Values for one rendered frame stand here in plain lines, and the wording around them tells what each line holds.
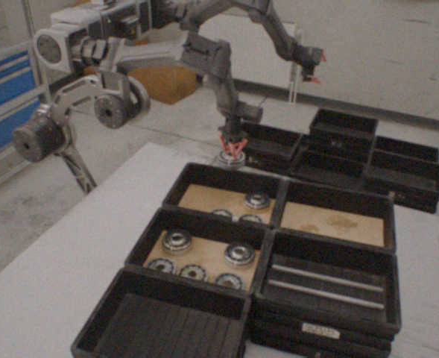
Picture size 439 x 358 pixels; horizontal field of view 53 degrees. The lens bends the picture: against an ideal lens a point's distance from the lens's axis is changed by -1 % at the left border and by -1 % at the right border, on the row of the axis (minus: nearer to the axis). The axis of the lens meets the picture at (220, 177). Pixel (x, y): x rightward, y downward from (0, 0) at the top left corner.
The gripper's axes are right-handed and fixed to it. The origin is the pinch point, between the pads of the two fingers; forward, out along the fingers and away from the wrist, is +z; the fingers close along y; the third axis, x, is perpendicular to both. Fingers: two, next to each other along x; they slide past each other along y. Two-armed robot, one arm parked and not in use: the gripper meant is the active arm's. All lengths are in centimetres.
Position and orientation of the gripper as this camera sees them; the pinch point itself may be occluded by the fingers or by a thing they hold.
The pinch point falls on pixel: (231, 153)
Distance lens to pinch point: 161.0
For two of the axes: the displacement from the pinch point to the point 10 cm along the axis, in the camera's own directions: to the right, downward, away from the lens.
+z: -0.4, 8.4, 5.5
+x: -8.2, 2.9, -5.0
